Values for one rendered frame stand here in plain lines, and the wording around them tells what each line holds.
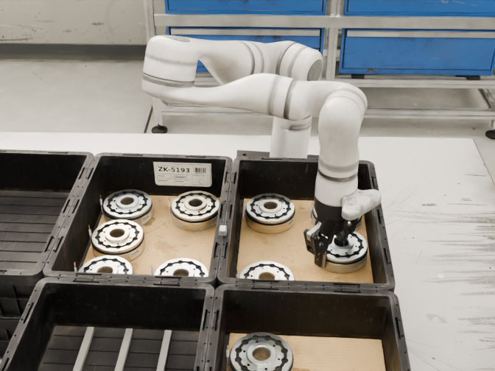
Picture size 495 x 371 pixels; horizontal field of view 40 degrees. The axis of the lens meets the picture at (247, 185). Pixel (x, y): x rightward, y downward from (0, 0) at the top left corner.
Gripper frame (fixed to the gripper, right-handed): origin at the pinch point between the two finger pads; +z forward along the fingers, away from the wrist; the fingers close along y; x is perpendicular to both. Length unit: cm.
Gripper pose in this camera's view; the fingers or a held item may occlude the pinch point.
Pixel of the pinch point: (329, 253)
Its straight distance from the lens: 133.1
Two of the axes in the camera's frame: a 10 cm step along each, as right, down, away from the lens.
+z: 0.0, 8.2, 5.7
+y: -7.4, 3.8, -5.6
